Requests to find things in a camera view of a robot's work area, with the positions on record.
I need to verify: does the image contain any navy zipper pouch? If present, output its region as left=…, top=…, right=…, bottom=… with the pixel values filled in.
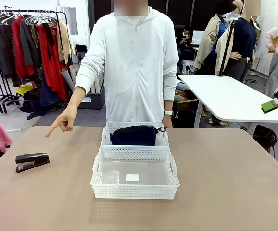
left=109, top=126, right=167, bottom=147

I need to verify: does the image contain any person's right forearm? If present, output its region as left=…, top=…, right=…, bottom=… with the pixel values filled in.
left=67, top=86, right=91, bottom=114

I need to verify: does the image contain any person's left forearm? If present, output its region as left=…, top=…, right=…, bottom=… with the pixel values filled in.
left=163, top=99, right=174, bottom=112

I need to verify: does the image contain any person's left hand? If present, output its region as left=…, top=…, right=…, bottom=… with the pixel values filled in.
left=162, top=115, right=174, bottom=128

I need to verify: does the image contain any person's right hand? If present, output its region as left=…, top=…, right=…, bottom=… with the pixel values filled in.
left=44, top=106, right=78, bottom=139

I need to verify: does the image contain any white side table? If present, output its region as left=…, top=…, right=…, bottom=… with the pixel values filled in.
left=178, top=74, right=278, bottom=136

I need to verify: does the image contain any mannequin in navy top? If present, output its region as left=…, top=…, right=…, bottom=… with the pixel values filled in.
left=215, top=0, right=261, bottom=84

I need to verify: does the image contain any mannequin in beige trench coat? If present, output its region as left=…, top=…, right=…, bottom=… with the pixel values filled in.
left=193, top=9, right=228, bottom=76

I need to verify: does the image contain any seated person in black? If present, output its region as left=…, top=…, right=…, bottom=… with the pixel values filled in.
left=178, top=25, right=195, bottom=61

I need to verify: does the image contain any black mannequin hat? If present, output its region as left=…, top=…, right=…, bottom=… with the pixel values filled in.
left=213, top=0, right=237, bottom=15

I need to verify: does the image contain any person in white hoodie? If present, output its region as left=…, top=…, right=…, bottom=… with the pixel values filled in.
left=74, top=0, right=180, bottom=128

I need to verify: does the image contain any white perforated plastic basket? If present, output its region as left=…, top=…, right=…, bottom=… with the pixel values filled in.
left=101, top=121, right=170, bottom=147
left=90, top=145, right=180, bottom=200

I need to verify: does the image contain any white paper roll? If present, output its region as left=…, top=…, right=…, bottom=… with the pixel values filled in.
left=90, top=72, right=105, bottom=94

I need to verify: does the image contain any grey storage bin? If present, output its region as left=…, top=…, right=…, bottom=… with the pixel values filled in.
left=77, top=84, right=105, bottom=110

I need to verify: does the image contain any black office chair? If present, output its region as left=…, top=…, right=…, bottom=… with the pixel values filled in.
left=75, top=44, right=88, bottom=66

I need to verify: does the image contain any beige paper roll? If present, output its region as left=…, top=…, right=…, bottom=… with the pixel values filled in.
left=69, top=68, right=79, bottom=84

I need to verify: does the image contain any thick grey paper roll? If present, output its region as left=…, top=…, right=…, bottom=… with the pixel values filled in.
left=61, top=68, right=76, bottom=92

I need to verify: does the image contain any beige jacket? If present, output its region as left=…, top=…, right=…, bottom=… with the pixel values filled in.
left=56, top=20, right=74, bottom=66

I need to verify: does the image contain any grey hanging board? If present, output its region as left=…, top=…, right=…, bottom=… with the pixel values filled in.
left=61, top=5, right=78, bottom=36

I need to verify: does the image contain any red dress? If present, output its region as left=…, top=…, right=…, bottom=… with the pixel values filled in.
left=36, top=23, right=69, bottom=101

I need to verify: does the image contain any navy blue cloth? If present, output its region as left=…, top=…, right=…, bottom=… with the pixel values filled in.
left=27, top=69, right=61, bottom=120

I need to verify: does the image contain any black stapler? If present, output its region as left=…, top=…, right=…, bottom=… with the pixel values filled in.
left=15, top=152, right=51, bottom=174

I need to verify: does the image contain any yellow bag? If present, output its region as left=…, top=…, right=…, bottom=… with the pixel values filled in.
left=16, top=84, right=34, bottom=96

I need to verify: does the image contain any dark grey coat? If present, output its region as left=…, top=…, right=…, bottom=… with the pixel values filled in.
left=20, top=16, right=43, bottom=71

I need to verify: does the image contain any red coat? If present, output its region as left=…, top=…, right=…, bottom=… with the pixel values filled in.
left=11, top=15, right=36, bottom=79

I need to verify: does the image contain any dark brown coat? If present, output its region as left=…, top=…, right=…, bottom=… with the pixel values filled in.
left=0, top=16, right=16, bottom=78

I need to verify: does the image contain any black cable coil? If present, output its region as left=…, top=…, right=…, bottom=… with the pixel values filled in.
left=252, top=125, right=278, bottom=148

